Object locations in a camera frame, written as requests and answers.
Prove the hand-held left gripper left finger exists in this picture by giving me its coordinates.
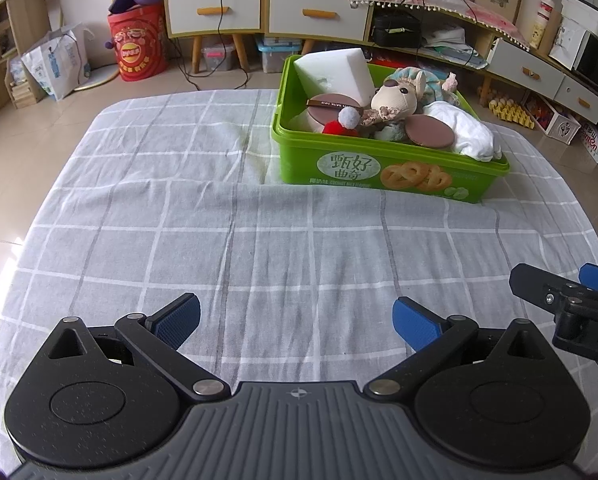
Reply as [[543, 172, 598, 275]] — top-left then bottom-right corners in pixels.
[[46, 294, 232, 403]]

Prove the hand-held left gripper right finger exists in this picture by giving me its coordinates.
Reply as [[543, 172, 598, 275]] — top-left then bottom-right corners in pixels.
[[361, 297, 550, 398]]

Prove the white cloth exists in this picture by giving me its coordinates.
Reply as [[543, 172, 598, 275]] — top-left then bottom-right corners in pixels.
[[421, 101, 502, 162]]

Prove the green plastic bin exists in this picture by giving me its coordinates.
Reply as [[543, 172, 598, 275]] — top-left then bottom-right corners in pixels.
[[270, 55, 510, 204]]

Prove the santa plush with red hat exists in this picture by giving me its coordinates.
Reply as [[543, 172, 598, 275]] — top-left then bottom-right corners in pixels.
[[321, 110, 362, 137]]

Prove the bunny plush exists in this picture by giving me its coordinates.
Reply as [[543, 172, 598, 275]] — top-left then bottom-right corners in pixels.
[[358, 66, 460, 128]]

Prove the grey checkered blanket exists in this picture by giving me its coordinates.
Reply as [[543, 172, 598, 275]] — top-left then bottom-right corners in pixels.
[[0, 87, 598, 466]]

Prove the white box with round logo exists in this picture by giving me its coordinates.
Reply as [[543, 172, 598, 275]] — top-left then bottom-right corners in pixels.
[[524, 95, 582, 146]]

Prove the yellow egg tray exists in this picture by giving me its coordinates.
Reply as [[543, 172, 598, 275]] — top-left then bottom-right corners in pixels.
[[489, 95, 536, 128]]

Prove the black microwave oven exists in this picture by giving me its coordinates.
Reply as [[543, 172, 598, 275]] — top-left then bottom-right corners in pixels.
[[571, 30, 598, 93]]

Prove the wooden tv stand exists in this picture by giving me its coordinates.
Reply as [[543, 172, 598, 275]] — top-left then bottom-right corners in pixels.
[[263, 0, 598, 123]]

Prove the pile of white papers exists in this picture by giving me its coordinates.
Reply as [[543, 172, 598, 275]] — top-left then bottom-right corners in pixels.
[[421, 22, 487, 68]]

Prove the white round floor base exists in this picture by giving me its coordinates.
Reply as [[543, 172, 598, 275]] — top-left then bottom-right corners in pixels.
[[74, 67, 122, 92]]

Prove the white appliance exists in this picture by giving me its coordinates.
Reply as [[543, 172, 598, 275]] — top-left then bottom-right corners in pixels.
[[549, 0, 598, 66]]

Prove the clear box with pink lid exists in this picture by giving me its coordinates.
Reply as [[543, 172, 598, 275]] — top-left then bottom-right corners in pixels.
[[201, 45, 240, 73]]

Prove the red hanging decoration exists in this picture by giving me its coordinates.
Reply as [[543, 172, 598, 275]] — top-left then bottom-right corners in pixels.
[[529, 0, 564, 51]]

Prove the red printed bucket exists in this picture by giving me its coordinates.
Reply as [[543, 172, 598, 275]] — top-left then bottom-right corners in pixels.
[[106, 2, 169, 82]]

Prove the white paper bag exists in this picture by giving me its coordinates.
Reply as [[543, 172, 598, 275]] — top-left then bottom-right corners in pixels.
[[20, 25, 92, 101]]

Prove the clear box with blue lid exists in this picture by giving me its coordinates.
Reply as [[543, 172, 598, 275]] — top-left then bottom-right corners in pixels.
[[256, 37, 305, 75]]

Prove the black bag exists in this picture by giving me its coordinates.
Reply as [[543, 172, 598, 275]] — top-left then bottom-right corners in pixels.
[[371, 12, 424, 48]]

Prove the wooden desk with shelves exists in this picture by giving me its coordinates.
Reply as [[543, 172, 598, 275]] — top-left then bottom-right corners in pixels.
[[0, 0, 60, 111]]

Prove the white drawer with orange handle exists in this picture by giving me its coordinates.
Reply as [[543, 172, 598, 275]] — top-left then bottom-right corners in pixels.
[[559, 75, 598, 121], [166, 0, 262, 36], [268, 0, 372, 43], [486, 37, 566, 93]]

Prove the black cable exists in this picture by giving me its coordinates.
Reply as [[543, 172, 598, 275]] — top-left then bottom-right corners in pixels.
[[179, 0, 252, 91]]

